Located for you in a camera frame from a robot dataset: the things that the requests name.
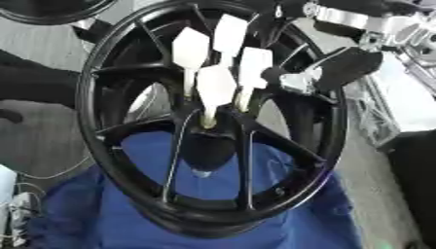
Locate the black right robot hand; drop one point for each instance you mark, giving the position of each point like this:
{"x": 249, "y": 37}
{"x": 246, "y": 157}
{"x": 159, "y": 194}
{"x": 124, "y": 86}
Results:
{"x": 351, "y": 66}

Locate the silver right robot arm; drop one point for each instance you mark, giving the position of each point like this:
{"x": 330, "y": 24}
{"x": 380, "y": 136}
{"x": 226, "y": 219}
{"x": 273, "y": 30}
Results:
{"x": 392, "y": 29}

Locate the black spoked wheel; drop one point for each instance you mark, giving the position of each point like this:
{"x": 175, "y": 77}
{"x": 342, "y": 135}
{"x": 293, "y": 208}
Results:
{"x": 142, "y": 191}

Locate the black round wheel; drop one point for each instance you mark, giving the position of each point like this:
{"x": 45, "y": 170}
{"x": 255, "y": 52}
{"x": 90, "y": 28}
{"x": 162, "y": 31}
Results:
{"x": 34, "y": 14}

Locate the silver metal truss frame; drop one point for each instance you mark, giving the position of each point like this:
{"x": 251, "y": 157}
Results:
{"x": 375, "y": 113}

